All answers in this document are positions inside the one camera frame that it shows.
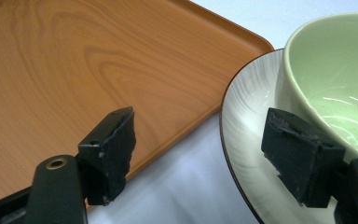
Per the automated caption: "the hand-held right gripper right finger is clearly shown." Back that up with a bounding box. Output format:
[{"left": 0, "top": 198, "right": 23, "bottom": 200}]
[{"left": 260, "top": 107, "right": 347, "bottom": 209}]

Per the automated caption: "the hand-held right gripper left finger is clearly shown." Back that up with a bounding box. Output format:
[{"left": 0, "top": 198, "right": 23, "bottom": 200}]
[{"left": 77, "top": 106, "right": 137, "bottom": 207}]

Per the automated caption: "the white plate with dark rim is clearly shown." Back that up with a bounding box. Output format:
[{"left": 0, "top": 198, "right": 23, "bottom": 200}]
[{"left": 219, "top": 48, "right": 355, "bottom": 224}]

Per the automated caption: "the light green bowl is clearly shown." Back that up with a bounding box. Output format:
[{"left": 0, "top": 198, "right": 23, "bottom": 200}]
[{"left": 275, "top": 12, "right": 358, "bottom": 163}]

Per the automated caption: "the wood-grain orange tray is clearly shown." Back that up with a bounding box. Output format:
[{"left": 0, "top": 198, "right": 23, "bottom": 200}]
[{"left": 0, "top": 0, "right": 275, "bottom": 207}]

